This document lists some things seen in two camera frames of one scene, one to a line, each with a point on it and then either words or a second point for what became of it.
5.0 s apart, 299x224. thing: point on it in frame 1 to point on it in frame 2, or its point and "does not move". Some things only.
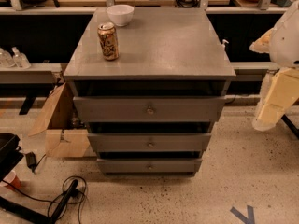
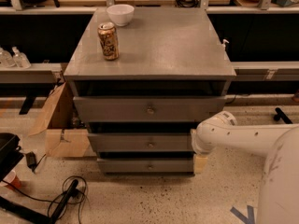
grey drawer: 149,142 does not move
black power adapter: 31,161 does not move
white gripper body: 286,44 to 197,143
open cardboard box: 65,134 does not move
